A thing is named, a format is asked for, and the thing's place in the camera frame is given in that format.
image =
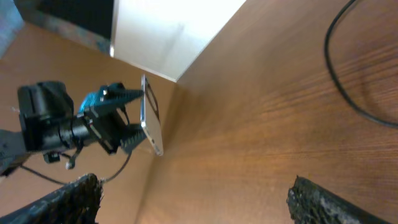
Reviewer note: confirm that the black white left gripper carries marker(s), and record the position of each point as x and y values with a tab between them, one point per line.
99	114

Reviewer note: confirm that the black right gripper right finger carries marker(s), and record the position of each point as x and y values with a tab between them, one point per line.
308	202

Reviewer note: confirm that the black Galaxy flip phone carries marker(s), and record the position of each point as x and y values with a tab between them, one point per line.
150	118

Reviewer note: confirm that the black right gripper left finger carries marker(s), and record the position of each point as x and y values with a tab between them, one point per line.
75	202

